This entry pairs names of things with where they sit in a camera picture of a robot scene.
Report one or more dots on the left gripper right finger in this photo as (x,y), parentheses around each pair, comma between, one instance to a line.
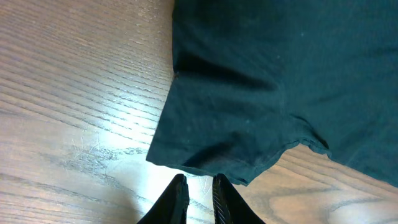
(229,206)

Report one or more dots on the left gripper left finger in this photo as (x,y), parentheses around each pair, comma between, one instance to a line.
(171,207)

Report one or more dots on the dark teal t-shirt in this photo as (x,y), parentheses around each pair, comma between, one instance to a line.
(256,78)

